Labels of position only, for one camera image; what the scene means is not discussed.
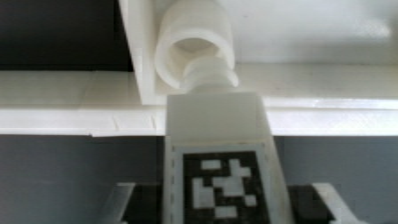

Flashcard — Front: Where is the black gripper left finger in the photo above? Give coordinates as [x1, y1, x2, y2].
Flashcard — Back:
[96, 182, 162, 224]

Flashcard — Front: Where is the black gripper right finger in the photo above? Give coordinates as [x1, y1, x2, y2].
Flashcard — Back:
[288, 183, 370, 224]

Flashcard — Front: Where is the white square tabletop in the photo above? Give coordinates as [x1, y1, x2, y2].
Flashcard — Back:
[119, 0, 398, 108]

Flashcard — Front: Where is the white U-shaped obstacle fence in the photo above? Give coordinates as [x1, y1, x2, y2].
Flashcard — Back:
[0, 67, 398, 137]

